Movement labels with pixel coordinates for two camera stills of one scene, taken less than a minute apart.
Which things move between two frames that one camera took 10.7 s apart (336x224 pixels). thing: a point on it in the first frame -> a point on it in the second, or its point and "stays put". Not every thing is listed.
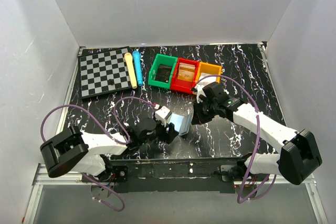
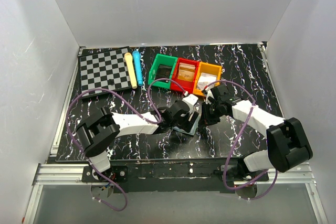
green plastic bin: x=166 y=60 stays put
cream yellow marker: x=128 y=57 stays put
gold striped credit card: x=186 y=75 stays put
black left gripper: x=167 y=137 -> x=189 y=121
